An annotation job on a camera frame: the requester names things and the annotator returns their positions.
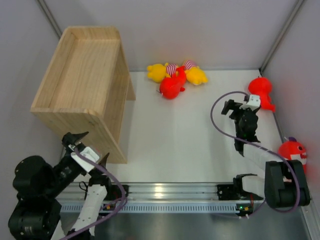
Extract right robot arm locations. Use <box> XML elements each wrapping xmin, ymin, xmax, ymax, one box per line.
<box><xmin>221</xmin><ymin>99</ymin><xmax>311</xmax><ymax>210</ymax></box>

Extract right aluminium corner post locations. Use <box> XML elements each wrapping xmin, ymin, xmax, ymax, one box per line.
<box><xmin>259</xmin><ymin>0</ymin><xmax>306</xmax><ymax>76</ymax></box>

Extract wooden shelf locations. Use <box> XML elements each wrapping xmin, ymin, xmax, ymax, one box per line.
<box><xmin>30</xmin><ymin>26</ymin><xmax>136</xmax><ymax>164</ymax></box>

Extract red shark plush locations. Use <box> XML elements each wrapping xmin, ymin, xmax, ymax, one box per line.
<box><xmin>159</xmin><ymin>66</ymin><xmax>187</xmax><ymax>100</ymax></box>
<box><xmin>248</xmin><ymin>77</ymin><xmax>276</xmax><ymax>113</ymax></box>
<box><xmin>278</xmin><ymin>137</ymin><xmax>307</xmax><ymax>174</ymax></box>

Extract yellow bear plush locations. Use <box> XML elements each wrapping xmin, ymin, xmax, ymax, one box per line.
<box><xmin>147</xmin><ymin>62</ymin><xmax>179</xmax><ymax>83</ymax></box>
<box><xmin>182</xmin><ymin>60</ymin><xmax>208</xmax><ymax>86</ymax></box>

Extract grey slotted cable duct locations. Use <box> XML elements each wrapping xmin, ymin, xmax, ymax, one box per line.
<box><xmin>61</xmin><ymin>201</ymin><xmax>242</xmax><ymax>214</ymax></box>

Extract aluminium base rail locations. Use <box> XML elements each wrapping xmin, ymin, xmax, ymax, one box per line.
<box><xmin>53</xmin><ymin>181</ymin><xmax>311</xmax><ymax>201</ymax></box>

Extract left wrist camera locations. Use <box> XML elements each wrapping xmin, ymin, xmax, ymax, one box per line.
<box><xmin>70</xmin><ymin>146</ymin><xmax>101</xmax><ymax>173</ymax></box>

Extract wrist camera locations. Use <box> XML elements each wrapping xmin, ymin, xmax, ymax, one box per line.
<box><xmin>239</xmin><ymin>94</ymin><xmax>261</xmax><ymax>111</ymax></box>
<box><xmin>70</xmin><ymin>146</ymin><xmax>101</xmax><ymax>173</ymax></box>

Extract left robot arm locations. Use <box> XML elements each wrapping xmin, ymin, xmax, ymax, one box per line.
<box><xmin>8</xmin><ymin>132</ymin><xmax>113</xmax><ymax>240</ymax></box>

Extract aluminium corner post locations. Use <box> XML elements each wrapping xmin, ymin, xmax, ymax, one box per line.
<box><xmin>259</xmin><ymin>0</ymin><xmax>306</xmax><ymax>76</ymax></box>
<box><xmin>36</xmin><ymin>0</ymin><xmax>63</xmax><ymax>39</ymax></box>

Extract left aluminium corner post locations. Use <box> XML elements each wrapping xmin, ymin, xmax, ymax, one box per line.
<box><xmin>36</xmin><ymin>0</ymin><xmax>63</xmax><ymax>39</ymax></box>

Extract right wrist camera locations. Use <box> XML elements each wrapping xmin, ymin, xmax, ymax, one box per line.
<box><xmin>239</xmin><ymin>94</ymin><xmax>261</xmax><ymax>111</ymax></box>

